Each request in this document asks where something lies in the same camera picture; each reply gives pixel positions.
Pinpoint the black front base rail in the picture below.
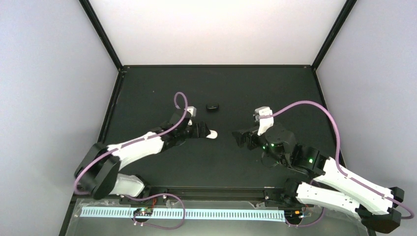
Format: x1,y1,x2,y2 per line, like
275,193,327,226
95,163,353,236
139,186,285,201

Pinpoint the light blue cable duct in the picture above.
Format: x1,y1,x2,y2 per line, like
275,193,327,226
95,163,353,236
78,206,285,222

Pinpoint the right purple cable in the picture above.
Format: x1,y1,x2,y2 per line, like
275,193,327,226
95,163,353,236
260,100,415,220

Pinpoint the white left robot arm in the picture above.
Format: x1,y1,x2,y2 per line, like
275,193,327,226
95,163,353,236
74,107,218,200

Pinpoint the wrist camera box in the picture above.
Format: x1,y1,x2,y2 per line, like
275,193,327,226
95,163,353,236
253,106,274,136
186,106,197,118

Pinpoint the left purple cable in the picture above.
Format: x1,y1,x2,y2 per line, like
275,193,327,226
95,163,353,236
73,91,190,196

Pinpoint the black earbud charging case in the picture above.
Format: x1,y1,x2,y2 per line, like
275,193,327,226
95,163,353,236
206,103,220,112

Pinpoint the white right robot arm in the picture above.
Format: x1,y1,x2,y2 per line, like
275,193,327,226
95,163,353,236
232,123,404,234

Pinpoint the black frame post right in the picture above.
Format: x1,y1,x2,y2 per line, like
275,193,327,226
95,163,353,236
311,0,357,71

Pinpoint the black frame post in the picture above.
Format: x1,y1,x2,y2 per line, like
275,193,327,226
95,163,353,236
79,0,123,71
311,0,357,71

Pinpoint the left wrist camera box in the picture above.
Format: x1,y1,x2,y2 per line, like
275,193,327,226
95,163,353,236
186,106,197,118

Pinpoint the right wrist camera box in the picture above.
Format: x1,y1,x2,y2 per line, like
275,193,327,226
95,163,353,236
253,106,274,136

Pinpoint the purple cable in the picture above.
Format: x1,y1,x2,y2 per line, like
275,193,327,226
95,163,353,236
73,91,190,196
260,100,415,220

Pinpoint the white earbud charging case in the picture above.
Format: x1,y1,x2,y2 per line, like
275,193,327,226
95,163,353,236
206,130,218,139

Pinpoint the black frame post left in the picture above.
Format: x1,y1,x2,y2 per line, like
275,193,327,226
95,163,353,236
79,0,123,71

